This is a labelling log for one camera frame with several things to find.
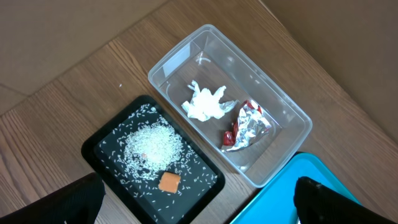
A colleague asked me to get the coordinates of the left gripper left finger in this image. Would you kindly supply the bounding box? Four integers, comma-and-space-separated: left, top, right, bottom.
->
1, 172, 105, 224

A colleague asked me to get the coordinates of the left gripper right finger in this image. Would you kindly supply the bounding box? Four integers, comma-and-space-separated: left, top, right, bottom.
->
294, 176, 394, 224

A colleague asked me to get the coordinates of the white rice pile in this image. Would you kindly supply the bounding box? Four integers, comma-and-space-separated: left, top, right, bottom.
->
94, 104, 218, 223

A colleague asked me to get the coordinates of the orange food cube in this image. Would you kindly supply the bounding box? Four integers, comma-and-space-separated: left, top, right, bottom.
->
158, 172, 181, 194

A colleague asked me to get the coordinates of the foil wrapper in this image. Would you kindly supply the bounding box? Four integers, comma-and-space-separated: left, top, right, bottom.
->
221, 100, 272, 152

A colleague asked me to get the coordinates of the red sauce packet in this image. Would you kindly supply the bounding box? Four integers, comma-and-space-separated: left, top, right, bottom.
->
223, 123, 238, 146

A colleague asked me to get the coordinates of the white napkin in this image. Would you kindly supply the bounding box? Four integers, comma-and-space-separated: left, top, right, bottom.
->
181, 80, 239, 122

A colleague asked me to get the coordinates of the teal serving tray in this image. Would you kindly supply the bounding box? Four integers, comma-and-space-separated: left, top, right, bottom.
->
232, 152, 358, 224

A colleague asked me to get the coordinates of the black plastic tray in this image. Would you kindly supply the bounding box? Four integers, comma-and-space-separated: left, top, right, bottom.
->
81, 95, 225, 223

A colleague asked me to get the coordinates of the clear plastic bin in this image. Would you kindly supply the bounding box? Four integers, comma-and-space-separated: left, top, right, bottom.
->
148, 24, 312, 188

